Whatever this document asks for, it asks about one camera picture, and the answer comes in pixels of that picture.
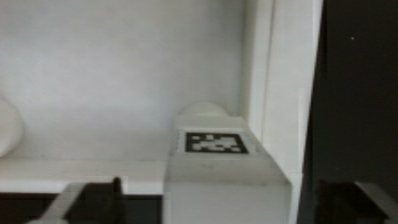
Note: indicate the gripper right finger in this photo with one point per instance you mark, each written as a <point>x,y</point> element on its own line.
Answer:
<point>377,205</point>

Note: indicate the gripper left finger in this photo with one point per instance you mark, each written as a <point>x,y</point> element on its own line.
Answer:
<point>86,205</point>

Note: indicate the white square table top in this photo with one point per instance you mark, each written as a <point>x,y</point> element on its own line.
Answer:
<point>109,63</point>

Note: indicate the white table leg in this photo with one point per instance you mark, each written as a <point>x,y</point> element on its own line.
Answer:
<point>226,187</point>

